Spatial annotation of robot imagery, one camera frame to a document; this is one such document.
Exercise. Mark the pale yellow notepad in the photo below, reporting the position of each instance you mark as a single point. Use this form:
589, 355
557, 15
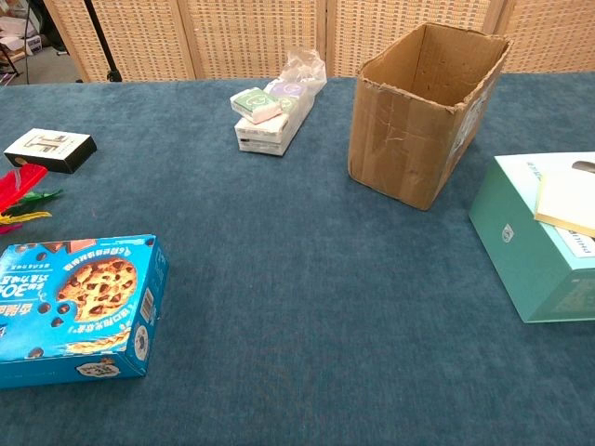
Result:
567, 200

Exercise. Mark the woven wicker screen panel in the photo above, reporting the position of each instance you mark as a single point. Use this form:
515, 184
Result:
251, 32
553, 37
139, 37
362, 28

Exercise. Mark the blue velvet table cloth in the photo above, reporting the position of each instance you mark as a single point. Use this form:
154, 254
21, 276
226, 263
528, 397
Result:
288, 279

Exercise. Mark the blue chocolate cookie box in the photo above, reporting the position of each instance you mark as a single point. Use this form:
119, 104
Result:
93, 288

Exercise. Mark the green-topped white box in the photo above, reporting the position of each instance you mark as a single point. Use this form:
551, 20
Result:
255, 104

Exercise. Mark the green Philips product box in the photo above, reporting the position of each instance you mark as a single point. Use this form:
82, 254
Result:
525, 251

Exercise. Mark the white tissue packs bundle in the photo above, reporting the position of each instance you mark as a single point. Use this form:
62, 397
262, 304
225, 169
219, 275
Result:
279, 132

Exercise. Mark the colourful feather shuttlecock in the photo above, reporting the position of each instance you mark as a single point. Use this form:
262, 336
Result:
23, 179

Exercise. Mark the black and white small box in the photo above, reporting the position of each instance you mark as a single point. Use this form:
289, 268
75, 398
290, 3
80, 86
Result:
46, 146

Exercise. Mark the open brown cardboard box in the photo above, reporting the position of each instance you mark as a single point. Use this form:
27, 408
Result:
395, 148

